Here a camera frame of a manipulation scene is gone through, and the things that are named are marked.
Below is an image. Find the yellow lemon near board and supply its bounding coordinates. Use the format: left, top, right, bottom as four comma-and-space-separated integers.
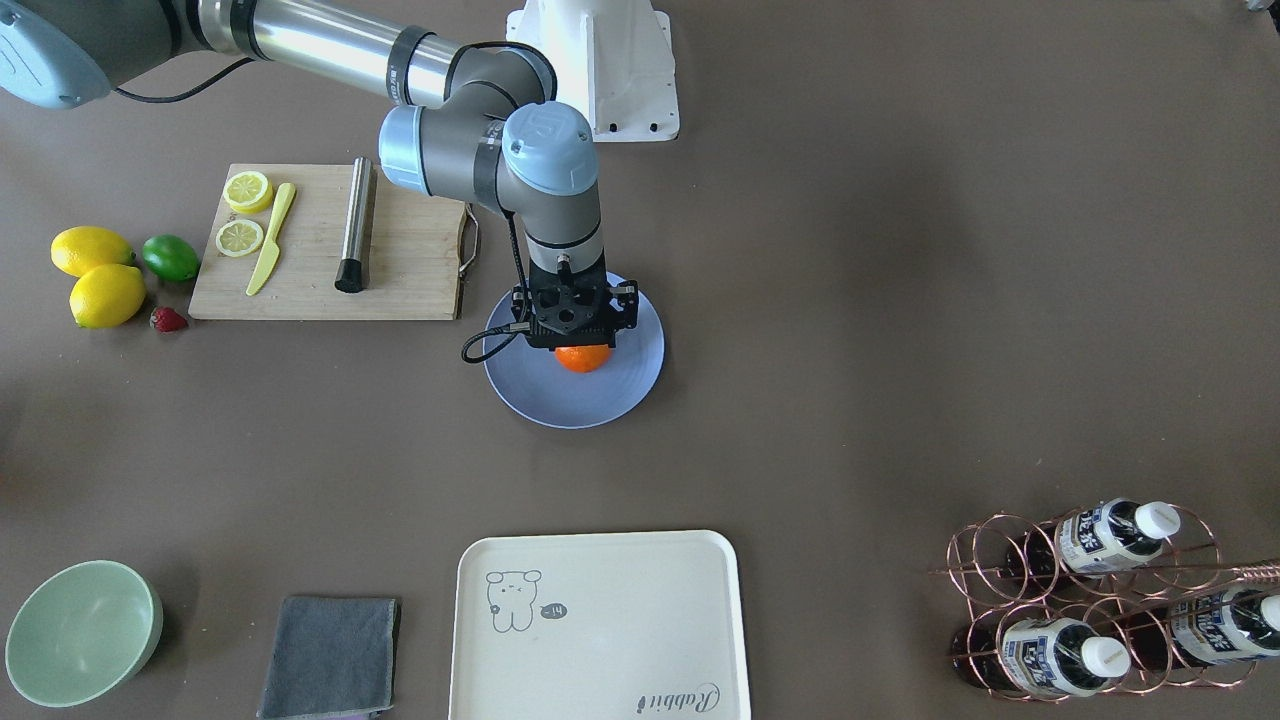
50, 225, 134, 278

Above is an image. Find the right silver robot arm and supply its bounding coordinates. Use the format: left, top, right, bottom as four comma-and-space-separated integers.
3, 1, 640, 348

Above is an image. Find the orange fruit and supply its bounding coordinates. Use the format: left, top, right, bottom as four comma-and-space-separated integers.
554, 345, 614, 374

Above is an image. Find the lemon slice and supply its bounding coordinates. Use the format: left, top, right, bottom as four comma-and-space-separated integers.
221, 170, 275, 214
214, 218, 266, 258

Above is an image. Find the cream rabbit tray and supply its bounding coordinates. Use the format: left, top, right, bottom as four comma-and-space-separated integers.
448, 529, 753, 719

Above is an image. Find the steel cylinder muddler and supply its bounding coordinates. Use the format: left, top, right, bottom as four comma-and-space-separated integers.
334, 156, 376, 293

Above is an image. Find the green lime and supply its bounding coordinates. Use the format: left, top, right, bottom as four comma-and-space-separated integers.
141, 234, 201, 282

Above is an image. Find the grey folded cloth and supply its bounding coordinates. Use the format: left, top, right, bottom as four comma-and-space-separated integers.
257, 594, 401, 719

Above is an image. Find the wooden cutting board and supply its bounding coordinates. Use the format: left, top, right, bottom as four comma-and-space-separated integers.
189, 163, 466, 322

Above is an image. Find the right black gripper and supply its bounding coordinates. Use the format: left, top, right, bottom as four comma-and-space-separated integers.
512, 263, 640, 351

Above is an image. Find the red strawberry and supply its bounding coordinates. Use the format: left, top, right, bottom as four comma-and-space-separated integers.
148, 306, 189, 334

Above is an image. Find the lemon slice lower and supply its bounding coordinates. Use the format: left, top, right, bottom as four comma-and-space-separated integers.
214, 218, 266, 258

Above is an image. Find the blue plate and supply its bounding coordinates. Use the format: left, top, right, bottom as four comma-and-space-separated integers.
484, 293, 666, 429

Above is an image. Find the copper wire bottle rack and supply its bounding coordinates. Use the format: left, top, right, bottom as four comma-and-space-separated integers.
942, 502, 1277, 703

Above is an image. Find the white pedestal column base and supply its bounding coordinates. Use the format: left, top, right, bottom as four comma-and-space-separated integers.
506, 1, 680, 143

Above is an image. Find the lemon slice upper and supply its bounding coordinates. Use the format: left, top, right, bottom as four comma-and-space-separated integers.
221, 170, 275, 214

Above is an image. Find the yellow lemon outer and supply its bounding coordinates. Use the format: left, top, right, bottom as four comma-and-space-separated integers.
69, 264, 146, 329

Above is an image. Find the dark bottle white cap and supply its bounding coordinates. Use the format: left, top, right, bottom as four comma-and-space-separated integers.
950, 618, 1132, 701

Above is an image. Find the yellow plastic knife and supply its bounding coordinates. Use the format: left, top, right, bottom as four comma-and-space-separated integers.
244, 182, 297, 296

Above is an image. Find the mint green bowl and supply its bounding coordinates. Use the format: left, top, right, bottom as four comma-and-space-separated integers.
5, 560, 164, 708

